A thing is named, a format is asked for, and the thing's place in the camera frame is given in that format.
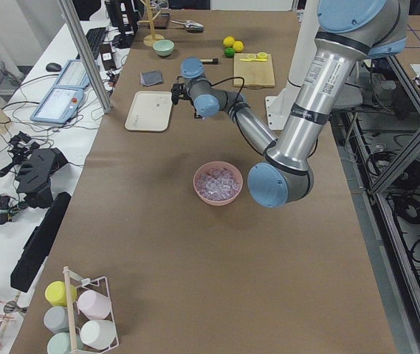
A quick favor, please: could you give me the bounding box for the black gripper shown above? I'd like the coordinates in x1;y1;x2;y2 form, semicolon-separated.
171;83;202;119

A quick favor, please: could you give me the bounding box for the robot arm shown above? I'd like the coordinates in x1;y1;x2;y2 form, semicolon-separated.
171;0;410;208

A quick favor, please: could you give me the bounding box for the clear ice cubes pile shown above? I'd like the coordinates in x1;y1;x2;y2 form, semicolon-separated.
196;167;240;201

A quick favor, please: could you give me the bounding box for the wooden cup tree stand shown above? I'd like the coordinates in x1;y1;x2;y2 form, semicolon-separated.
140;0;165;47

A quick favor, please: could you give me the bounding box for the steel ice scoop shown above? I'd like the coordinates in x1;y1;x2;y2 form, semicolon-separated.
171;20;204;33

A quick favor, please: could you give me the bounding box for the white cup rack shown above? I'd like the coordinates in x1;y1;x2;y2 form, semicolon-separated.
44;266;120;353

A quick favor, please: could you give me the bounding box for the cream rabbit serving tray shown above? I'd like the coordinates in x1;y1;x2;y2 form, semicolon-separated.
125;91;173;132

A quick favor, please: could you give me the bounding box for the grey folded cloth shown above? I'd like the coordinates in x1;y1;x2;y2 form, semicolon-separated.
140;70;163;87

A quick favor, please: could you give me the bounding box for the pink bowl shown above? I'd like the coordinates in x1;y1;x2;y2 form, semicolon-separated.
193;161;244;207

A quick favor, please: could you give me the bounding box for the green lime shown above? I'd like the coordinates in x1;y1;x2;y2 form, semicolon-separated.
224;47;235;58

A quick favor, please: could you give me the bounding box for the wooden cutting board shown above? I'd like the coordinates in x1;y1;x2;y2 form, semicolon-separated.
233;53;275;89

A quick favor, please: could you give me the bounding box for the mint green bowl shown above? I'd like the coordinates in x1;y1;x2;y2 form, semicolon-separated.
152;39;175;58

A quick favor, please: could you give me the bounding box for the yellow lemon far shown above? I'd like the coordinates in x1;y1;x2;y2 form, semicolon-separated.
223;36;235;48

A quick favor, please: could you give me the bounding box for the yellow lemon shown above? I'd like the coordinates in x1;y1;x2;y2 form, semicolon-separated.
223;36;235;48
232;41;244;53

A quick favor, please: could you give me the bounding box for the yellow lemon near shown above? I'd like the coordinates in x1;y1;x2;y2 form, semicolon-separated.
232;41;244;53

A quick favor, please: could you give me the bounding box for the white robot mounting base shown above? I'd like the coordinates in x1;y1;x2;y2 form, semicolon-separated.
265;0;319;131

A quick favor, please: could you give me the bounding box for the lemon slice upper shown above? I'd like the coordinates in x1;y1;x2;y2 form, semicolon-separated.
257;52;268;59

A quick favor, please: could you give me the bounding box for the black monitor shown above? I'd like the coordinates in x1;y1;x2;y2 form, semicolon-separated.
104;0;140;35

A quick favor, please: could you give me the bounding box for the black keyboard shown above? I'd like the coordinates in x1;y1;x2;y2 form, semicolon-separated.
86;27;107;52

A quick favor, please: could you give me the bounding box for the teach pendant upper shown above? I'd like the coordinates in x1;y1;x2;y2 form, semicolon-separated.
55;59;90;89

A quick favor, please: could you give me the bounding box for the teach pendant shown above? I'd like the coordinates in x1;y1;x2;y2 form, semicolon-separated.
30;86;84;125
55;59;90;89

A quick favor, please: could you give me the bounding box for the teach pendant lower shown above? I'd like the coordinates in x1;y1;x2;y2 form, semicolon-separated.
30;86;84;125

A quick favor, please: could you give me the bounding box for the black computer mouse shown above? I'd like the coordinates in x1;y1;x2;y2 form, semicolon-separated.
45;63;62;72

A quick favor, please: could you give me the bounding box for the aluminium frame post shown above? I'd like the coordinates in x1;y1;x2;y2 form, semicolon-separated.
58;0;111;114

